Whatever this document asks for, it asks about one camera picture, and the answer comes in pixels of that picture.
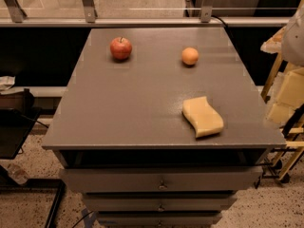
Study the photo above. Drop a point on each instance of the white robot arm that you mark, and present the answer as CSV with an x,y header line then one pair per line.
x,y
289,40

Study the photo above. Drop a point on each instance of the orange fruit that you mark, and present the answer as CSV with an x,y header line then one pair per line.
x,y
189,56

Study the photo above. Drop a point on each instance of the metal railing frame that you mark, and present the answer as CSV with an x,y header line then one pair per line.
x,y
116,13

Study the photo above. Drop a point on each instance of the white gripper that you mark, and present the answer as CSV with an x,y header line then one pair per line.
x,y
294,43

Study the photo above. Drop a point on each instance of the grey drawer cabinet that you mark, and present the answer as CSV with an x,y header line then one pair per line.
x,y
125,146

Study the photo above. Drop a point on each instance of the black side table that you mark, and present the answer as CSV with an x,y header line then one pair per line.
x,y
18,115

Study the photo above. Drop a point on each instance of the red apple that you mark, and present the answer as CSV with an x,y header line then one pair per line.
x,y
120,48

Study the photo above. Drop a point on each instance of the yellow sponge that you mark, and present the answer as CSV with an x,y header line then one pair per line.
x,y
203,117

